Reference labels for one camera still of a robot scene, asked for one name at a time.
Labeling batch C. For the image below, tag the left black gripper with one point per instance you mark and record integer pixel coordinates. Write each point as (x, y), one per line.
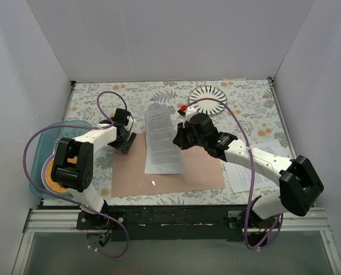
(127, 142)

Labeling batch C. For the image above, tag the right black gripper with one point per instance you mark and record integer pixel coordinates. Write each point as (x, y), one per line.
(183, 138)

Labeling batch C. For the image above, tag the printed paper sheet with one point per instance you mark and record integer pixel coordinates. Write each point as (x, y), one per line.
(162, 156)
(245, 174)

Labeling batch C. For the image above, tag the pink file folder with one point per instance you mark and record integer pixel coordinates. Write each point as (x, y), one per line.
(202, 172)

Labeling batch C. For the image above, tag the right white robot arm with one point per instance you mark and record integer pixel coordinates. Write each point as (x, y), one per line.
(298, 182)

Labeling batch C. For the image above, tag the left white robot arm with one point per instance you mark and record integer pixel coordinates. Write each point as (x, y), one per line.
(73, 162)

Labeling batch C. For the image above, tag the white plate blue stripes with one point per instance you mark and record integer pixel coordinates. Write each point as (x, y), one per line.
(209, 100)

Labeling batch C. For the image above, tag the teal plastic tray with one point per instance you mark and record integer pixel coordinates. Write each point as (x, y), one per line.
(47, 144)

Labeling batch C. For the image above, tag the floral tablecloth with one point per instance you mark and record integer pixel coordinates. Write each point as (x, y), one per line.
(252, 111)

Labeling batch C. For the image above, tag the orange woven coaster dish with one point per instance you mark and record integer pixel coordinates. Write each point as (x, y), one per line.
(47, 181)

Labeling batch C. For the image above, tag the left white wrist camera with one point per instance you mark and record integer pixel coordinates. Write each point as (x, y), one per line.
(130, 124)

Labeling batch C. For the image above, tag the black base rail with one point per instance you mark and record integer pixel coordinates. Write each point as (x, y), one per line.
(168, 222)

